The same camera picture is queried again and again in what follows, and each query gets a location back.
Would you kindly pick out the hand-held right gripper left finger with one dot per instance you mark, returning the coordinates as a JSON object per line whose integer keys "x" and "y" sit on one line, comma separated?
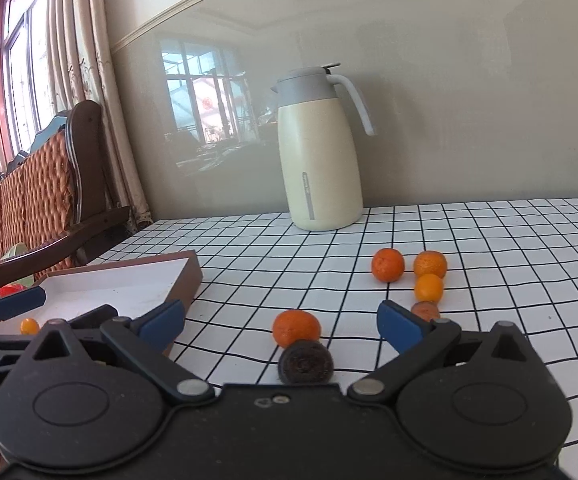
{"x": 161, "y": 325}

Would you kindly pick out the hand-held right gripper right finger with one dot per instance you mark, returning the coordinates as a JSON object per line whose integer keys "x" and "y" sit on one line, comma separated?
{"x": 399, "y": 327}

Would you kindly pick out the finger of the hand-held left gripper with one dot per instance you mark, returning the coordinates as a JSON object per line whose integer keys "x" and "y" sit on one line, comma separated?
{"x": 89, "y": 317}
{"x": 19, "y": 302}

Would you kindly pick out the yellow-orange citrus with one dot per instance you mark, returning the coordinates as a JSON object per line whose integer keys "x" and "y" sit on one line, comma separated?
{"x": 29, "y": 326}

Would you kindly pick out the brown cardboard box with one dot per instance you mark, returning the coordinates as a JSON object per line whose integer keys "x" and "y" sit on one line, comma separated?
{"x": 119, "y": 285}

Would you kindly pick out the small yellow-orange mandarin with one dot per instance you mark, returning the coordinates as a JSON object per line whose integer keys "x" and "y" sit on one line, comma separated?
{"x": 429, "y": 287}

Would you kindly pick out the dark purple passion fruit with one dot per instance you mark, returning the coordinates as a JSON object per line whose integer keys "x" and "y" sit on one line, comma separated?
{"x": 305, "y": 362}

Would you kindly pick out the large orange mandarin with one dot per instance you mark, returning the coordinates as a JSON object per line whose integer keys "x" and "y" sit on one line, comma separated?
{"x": 296, "y": 327}

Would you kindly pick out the red cloth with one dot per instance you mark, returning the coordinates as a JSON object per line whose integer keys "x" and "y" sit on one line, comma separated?
{"x": 9, "y": 291}

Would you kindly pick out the reddish wrinkled fruit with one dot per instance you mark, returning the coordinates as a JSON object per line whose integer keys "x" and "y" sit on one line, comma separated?
{"x": 425, "y": 310}

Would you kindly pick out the pale green cup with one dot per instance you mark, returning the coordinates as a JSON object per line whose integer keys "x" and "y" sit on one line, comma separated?
{"x": 14, "y": 251}

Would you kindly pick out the wooden sofa orange cushion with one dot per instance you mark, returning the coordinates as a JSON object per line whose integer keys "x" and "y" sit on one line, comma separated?
{"x": 34, "y": 195}

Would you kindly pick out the white checked tablecloth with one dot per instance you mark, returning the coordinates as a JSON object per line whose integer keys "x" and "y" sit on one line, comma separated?
{"x": 494, "y": 260}

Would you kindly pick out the cream thermos jug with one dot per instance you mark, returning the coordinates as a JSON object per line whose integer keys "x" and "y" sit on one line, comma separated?
{"x": 319, "y": 160}

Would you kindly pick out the window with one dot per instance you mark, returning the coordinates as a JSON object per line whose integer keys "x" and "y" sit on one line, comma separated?
{"x": 24, "y": 60}

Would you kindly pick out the beige curtain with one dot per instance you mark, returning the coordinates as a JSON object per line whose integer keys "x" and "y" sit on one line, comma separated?
{"x": 89, "y": 35}

